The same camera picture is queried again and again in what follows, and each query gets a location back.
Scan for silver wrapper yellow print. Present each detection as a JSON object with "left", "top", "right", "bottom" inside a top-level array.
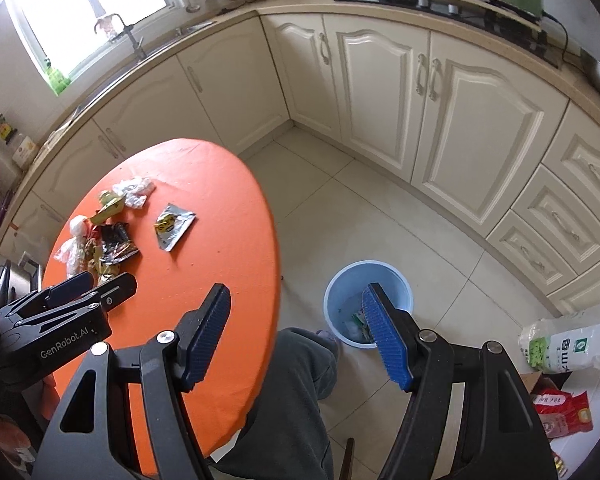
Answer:
[{"left": 154, "top": 203, "right": 197, "bottom": 252}]

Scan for steel faucet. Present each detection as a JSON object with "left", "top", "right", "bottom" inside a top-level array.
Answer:
[{"left": 94, "top": 14, "right": 148, "bottom": 61}]

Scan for large glass jar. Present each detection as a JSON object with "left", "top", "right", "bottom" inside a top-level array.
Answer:
[{"left": 11, "top": 132, "right": 41, "bottom": 168}]

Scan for white frame window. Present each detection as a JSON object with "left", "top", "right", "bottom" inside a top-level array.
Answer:
[{"left": 5, "top": 0, "right": 176, "bottom": 86}]

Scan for blue plastic bucket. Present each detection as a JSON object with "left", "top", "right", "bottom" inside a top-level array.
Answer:
[{"left": 324, "top": 260, "right": 413, "bottom": 350}]

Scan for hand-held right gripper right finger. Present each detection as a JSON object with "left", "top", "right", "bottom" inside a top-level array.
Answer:
[{"left": 361, "top": 282, "right": 558, "bottom": 480}]

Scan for white green rice bag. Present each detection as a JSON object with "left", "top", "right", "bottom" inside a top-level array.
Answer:
[{"left": 519, "top": 310, "right": 600, "bottom": 375}]

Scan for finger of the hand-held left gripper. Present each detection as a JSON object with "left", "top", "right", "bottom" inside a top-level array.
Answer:
[
  {"left": 12, "top": 274, "right": 138, "bottom": 330},
  {"left": 0, "top": 272, "right": 96, "bottom": 320}
]

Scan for yellow green wrapper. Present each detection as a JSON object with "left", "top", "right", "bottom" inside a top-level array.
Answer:
[{"left": 90, "top": 190, "right": 127, "bottom": 226}]

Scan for cardboard box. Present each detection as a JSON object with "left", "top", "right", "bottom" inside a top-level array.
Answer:
[{"left": 520, "top": 370, "right": 556, "bottom": 402}]

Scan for dark printed snack wrapper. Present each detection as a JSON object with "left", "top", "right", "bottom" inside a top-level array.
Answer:
[{"left": 97, "top": 222, "right": 141, "bottom": 266}]

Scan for grey green trousers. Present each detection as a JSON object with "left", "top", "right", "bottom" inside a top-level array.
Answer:
[{"left": 212, "top": 327, "right": 340, "bottom": 480}]

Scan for round orange table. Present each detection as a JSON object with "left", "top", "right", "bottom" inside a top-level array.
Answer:
[{"left": 39, "top": 138, "right": 282, "bottom": 478}]

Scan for heap of mixed wrappers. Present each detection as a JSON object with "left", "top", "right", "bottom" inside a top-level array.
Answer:
[{"left": 347, "top": 307, "right": 378, "bottom": 345}]

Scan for gold wrapper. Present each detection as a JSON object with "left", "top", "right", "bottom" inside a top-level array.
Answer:
[{"left": 92, "top": 260, "right": 126, "bottom": 286}]

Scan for cream base cabinets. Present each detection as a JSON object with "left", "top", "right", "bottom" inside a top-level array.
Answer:
[{"left": 0, "top": 10, "right": 600, "bottom": 316}]

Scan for red rice bag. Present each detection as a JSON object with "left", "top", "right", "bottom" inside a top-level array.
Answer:
[{"left": 532, "top": 389, "right": 595, "bottom": 441}]

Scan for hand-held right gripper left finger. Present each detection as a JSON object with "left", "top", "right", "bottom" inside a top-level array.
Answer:
[{"left": 39, "top": 283, "right": 232, "bottom": 480}]

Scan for green dish soap bottle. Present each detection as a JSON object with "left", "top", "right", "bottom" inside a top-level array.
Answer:
[{"left": 42, "top": 65, "right": 71, "bottom": 96}]

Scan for black power cable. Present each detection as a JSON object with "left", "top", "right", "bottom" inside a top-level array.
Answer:
[{"left": 540, "top": 7, "right": 581, "bottom": 61}]

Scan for black gas stove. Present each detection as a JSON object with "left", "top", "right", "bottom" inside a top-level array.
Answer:
[{"left": 334, "top": 0, "right": 563, "bottom": 68}]

